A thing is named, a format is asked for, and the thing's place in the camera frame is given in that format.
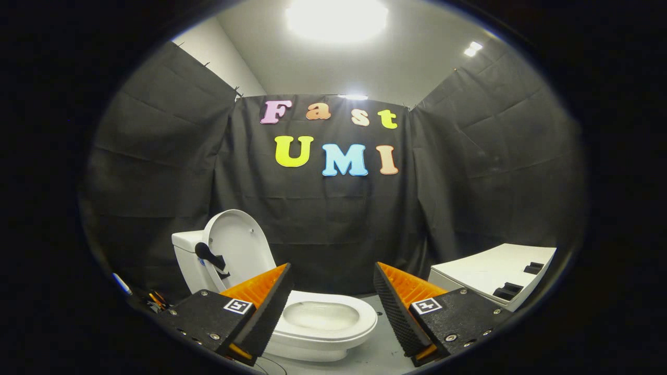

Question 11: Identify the large round ceiling light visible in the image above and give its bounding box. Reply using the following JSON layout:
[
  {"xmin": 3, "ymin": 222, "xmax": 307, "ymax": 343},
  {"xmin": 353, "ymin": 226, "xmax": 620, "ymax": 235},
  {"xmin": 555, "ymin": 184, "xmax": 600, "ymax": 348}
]
[{"xmin": 285, "ymin": 0, "xmax": 389, "ymax": 43}]

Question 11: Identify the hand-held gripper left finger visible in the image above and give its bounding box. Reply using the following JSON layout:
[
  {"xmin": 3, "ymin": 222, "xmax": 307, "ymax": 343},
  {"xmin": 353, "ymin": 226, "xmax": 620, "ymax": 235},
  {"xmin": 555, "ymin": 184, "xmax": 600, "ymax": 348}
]
[{"xmin": 156, "ymin": 263, "xmax": 293, "ymax": 367}]

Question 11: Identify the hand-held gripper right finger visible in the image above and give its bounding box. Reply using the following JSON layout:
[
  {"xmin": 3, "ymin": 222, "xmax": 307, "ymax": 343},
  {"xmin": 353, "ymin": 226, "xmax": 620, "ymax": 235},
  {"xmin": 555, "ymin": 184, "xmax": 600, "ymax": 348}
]
[{"xmin": 373, "ymin": 262, "xmax": 514, "ymax": 368}]

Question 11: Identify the white toilet lid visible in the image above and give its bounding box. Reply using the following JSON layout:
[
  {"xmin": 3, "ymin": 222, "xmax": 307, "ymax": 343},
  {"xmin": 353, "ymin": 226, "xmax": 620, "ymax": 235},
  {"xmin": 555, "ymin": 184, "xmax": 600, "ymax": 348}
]
[{"xmin": 202, "ymin": 209, "xmax": 277, "ymax": 293}]

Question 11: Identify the white ceramic toilet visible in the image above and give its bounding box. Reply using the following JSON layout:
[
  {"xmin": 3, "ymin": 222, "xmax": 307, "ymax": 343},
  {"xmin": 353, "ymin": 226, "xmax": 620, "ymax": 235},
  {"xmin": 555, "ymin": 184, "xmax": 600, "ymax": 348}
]
[{"xmin": 172, "ymin": 231, "xmax": 378, "ymax": 363}]

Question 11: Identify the black backdrop cloth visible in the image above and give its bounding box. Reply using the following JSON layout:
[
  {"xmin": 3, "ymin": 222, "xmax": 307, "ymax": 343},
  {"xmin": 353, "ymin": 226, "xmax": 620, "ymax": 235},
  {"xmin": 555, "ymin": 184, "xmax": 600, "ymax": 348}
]
[{"xmin": 78, "ymin": 42, "xmax": 587, "ymax": 298}]

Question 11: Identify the black cable bundle orange tool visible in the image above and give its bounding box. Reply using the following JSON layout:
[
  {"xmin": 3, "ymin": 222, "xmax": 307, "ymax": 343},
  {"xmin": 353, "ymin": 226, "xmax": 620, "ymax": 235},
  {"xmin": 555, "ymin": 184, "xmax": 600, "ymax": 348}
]
[{"xmin": 146, "ymin": 289, "xmax": 170, "ymax": 313}]

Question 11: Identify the grey drawer cabinet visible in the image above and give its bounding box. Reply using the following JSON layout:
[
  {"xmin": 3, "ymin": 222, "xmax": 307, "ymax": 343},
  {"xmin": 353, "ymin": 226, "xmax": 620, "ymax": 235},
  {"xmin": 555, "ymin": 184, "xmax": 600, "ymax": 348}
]
[{"xmin": 428, "ymin": 243, "xmax": 557, "ymax": 312}]

